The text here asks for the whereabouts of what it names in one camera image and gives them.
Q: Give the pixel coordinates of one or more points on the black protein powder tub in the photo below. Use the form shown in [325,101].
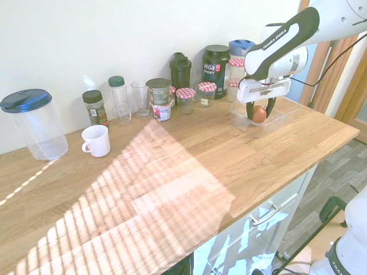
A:
[215,71]

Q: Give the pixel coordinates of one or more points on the frosted pitcher light blue lid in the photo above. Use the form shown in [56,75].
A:
[241,46]

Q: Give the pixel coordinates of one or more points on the faceted jar red gingham lid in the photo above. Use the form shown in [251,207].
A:
[232,91]

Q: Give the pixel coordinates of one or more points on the small jar red gingham lid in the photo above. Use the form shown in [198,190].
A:
[207,96]
[185,100]
[172,91]

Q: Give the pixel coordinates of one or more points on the green cup dark lid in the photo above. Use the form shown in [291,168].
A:
[158,93]

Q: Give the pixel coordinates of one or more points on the spice jar green lid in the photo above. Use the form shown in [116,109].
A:
[95,110]

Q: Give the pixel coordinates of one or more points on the red apple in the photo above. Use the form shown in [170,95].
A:
[259,115]

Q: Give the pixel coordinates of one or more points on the black clamp bracket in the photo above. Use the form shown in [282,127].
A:
[329,206]

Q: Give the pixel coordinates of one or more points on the black shaker bottle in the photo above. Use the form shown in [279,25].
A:
[180,73]

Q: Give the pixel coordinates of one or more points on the white ceramic mug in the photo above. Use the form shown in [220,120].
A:
[99,141]

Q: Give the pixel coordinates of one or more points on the wooden door frame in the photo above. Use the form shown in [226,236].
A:
[311,97]

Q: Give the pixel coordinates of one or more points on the tall jar red gingham lid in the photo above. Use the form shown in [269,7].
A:
[236,70]

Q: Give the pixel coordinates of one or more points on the clear bottle green cap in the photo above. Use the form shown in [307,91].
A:
[119,100]

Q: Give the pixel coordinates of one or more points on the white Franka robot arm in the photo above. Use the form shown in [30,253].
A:
[286,61]

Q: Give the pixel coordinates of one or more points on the wooden door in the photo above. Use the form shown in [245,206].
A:
[355,86]

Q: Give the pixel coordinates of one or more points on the white yogurt cup red label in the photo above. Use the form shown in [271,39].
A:
[161,112]

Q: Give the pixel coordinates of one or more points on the white drawer front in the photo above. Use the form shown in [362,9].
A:
[286,200]

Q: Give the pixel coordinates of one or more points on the clear plastic rectangular container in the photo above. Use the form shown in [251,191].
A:
[286,111]

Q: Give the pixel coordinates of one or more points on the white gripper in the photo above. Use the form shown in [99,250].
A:
[258,91]

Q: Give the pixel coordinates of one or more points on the black dishwasher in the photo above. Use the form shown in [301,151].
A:
[180,267]

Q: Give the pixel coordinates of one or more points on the clear pitcher dark blue lid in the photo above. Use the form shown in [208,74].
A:
[37,129]

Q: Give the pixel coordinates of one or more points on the tall clear footed glass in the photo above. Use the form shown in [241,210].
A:
[141,94]

